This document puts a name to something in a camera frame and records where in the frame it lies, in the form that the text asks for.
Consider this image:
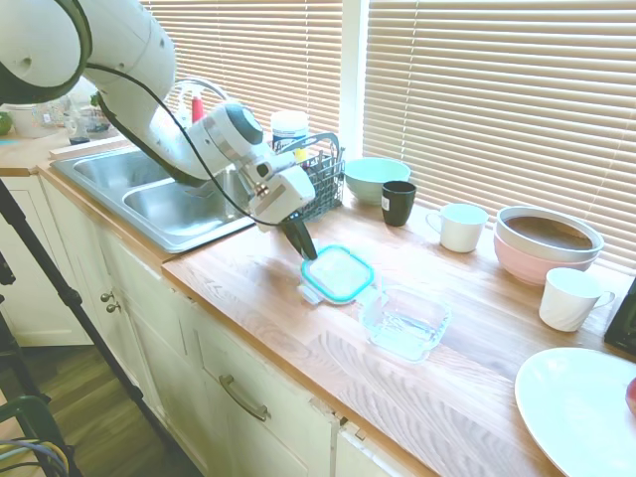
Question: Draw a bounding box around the swirl-textured white mug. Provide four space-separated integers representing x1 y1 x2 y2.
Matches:
539 267 616 333

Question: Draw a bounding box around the coloured cable bundle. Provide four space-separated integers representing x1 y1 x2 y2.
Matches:
0 439 69 477

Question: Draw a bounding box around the medium beige window blind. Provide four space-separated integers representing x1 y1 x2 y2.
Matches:
141 0 344 165

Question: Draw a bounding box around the glass bowl with greens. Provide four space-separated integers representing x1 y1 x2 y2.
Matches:
81 91 120 134

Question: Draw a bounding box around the black tripod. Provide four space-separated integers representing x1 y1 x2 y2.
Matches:
0 178 175 453

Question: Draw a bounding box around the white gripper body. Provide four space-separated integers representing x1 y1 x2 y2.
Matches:
246 166 317 234

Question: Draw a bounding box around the white wipes canister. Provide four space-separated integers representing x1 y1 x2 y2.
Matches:
270 109 310 150

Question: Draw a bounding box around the dark green metal frame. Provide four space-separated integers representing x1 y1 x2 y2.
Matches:
0 395 83 477

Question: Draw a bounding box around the large white plate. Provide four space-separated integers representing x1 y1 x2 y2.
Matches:
514 347 636 477

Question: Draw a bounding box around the wide beige window blind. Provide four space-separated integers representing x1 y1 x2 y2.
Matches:
362 0 636 272

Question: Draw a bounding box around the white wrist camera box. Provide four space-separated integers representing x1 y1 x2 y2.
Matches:
239 151 299 188

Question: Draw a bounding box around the white lidded plastic container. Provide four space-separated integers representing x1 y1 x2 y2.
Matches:
7 101 54 139

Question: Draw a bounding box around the clear bottle with dark liquid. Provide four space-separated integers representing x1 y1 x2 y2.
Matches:
62 93 91 146

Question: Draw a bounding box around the black appliance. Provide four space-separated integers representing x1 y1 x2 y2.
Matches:
603 275 636 357

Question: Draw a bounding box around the stainless steel double sink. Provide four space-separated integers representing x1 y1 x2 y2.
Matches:
49 143 257 254

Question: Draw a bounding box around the chrome faucet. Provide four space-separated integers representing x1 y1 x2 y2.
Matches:
169 78 231 104

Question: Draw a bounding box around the grey plastic cutlery basket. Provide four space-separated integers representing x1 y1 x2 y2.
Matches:
271 131 347 225

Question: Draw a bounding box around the clear glass food container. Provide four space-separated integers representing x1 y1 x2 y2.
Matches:
358 283 453 364

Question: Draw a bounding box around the light teal bowl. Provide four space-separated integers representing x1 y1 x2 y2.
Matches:
343 157 412 206

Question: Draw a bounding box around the black cup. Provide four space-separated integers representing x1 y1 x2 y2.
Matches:
381 180 417 228

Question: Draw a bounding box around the teal-rimmed clear container lid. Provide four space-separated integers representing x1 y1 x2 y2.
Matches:
299 242 377 307

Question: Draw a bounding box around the clear soap dispenser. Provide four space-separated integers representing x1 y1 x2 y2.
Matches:
176 88 194 125

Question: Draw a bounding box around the wooden strip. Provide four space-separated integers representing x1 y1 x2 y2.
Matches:
48 134 135 160

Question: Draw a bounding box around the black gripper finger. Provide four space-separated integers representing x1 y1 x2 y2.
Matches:
280 222 312 258
292 218 319 260

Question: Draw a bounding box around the metal drawer handle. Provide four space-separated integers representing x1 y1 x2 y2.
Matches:
218 375 272 423

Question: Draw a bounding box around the pink bowl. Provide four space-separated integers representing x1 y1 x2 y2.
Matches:
493 233 600 287

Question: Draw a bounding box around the white kitchen cabinet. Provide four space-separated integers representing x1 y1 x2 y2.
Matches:
0 173 433 477

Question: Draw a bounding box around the plain white mug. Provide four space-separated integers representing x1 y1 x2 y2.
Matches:
424 202 490 253

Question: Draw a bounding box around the round metal cake pan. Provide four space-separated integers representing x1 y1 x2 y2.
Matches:
495 206 606 261

